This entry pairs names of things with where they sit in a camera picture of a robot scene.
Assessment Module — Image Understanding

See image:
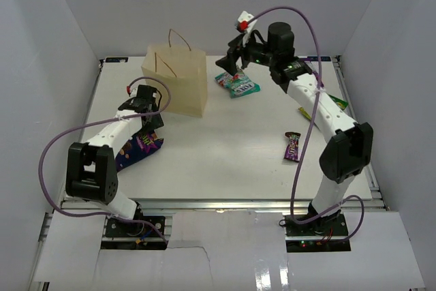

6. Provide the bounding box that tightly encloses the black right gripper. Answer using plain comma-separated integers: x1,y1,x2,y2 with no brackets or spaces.
215,30,277,77

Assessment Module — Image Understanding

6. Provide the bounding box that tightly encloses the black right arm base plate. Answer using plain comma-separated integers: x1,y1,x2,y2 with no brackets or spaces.
279,213,349,240

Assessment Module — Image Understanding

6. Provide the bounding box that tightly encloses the yellow green snack pack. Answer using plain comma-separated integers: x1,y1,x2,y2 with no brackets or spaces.
298,95,349,121

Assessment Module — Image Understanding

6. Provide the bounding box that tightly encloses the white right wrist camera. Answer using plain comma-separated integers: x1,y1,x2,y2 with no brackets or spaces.
235,11,257,33

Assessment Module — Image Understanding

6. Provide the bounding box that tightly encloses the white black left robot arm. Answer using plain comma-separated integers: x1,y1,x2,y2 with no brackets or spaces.
65,85,164,236

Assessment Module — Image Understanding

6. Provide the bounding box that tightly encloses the teal Fox's candy bag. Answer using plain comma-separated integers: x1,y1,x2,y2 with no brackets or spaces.
215,67,261,98

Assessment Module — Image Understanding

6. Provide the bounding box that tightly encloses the beige paper bag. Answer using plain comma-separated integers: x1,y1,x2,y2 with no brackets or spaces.
141,29,208,117

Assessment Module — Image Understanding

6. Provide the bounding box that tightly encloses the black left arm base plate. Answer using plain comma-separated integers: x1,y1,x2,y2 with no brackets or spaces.
104,216,166,239

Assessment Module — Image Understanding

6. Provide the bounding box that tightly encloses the purple snack pack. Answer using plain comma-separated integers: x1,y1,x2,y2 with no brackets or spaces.
304,61,319,77

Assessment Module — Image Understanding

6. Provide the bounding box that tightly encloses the purple M&M's candy pack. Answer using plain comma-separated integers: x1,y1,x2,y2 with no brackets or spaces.
283,132,301,162

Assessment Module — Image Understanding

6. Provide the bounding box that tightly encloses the blue purple nut candy bag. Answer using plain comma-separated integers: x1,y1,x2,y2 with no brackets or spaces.
115,130,164,172

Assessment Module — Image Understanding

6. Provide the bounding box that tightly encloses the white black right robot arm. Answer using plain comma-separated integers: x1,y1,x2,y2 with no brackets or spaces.
216,19,373,236

